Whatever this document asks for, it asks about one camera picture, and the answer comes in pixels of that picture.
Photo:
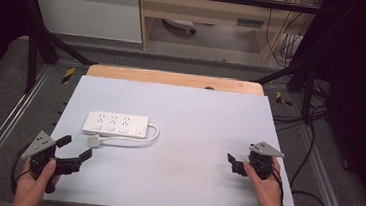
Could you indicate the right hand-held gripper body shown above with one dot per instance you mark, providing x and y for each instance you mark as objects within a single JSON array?
[{"x": 265, "y": 150}]

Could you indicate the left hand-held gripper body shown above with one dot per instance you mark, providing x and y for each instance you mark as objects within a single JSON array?
[{"x": 38, "y": 144}]

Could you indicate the person's right hand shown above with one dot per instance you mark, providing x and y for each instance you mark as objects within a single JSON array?
[{"x": 268, "y": 194}]

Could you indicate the person's left hand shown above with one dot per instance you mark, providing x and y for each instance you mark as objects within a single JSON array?
[{"x": 29, "y": 193}]

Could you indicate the white plug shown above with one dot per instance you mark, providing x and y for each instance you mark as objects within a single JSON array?
[{"x": 94, "y": 141}]

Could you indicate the white power strip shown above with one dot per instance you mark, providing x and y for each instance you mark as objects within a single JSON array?
[{"x": 112, "y": 124}]

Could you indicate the yellow black floor tape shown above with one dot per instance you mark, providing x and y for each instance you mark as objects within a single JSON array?
[
  {"x": 282, "y": 99},
  {"x": 68, "y": 75}
]

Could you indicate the white table mat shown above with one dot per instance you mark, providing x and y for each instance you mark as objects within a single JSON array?
[{"x": 185, "y": 126}]

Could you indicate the wooden table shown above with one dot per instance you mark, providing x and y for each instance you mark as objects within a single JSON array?
[{"x": 173, "y": 78}]

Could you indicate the white cabinet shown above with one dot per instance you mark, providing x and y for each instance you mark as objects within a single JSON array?
[{"x": 85, "y": 10}]

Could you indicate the office chair base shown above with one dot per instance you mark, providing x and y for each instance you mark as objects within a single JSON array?
[{"x": 181, "y": 25}]

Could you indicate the wooden desk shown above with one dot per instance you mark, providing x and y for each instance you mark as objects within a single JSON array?
[{"x": 212, "y": 13}]

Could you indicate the aluminium rail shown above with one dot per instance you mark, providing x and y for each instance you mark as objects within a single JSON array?
[
  {"x": 324, "y": 182},
  {"x": 5, "y": 124}
]

